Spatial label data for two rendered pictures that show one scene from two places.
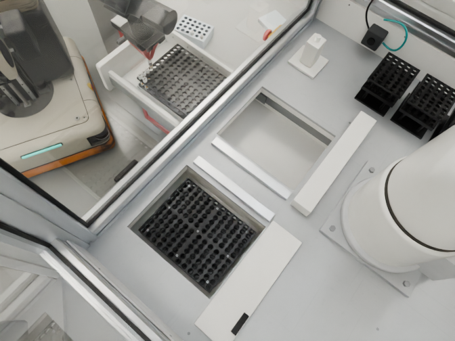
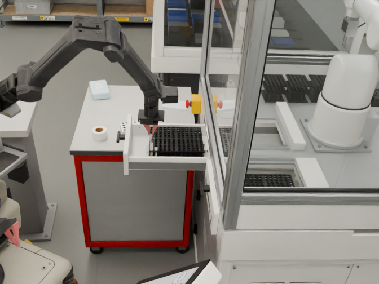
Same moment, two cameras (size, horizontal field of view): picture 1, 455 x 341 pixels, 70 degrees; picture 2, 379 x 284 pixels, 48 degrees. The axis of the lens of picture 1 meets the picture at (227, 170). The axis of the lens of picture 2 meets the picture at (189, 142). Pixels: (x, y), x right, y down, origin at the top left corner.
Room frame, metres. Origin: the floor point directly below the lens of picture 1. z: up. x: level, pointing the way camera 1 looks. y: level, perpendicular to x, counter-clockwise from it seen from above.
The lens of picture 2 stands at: (-0.60, 0.96, 1.92)
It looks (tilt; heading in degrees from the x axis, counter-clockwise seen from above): 35 degrees down; 324
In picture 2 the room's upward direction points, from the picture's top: 4 degrees clockwise
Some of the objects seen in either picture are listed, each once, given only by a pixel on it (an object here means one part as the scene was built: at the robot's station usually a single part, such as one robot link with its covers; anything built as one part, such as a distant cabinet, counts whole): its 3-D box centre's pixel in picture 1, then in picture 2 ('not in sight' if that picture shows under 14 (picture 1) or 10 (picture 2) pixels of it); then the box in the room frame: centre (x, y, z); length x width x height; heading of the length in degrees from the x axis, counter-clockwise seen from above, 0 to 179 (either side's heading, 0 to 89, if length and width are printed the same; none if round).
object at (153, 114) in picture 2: not in sight; (151, 110); (0.62, 0.27, 1.06); 0.10 x 0.07 x 0.07; 58
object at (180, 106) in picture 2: not in sight; (175, 105); (1.03, -0.10, 0.77); 0.13 x 0.09 x 0.02; 45
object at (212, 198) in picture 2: not in sight; (211, 195); (0.27, 0.22, 0.87); 0.29 x 0.02 x 0.11; 150
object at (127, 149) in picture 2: not in sight; (128, 143); (0.71, 0.34, 0.87); 0.29 x 0.02 x 0.11; 150
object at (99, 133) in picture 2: not in sight; (99, 133); (0.96, 0.36, 0.78); 0.07 x 0.07 x 0.04
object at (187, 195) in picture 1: (198, 233); not in sight; (0.17, 0.05, 0.87); 0.22 x 0.18 x 0.06; 60
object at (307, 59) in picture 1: (313, 49); not in sight; (0.70, -0.18, 1.00); 0.09 x 0.08 x 0.10; 60
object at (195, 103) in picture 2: not in sight; (195, 103); (0.84, -0.09, 0.88); 0.07 x 0.05 x 0.07; 150
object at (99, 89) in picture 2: not in sight; (99, 89); (1.34, 0.19, 0.78); 0.15 x 0.10 x 0.04; 164
